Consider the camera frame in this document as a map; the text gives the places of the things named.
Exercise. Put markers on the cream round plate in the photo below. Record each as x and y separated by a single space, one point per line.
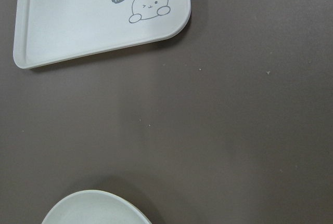
94 206

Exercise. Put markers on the cream rectangular tray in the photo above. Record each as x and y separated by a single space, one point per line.
51 31

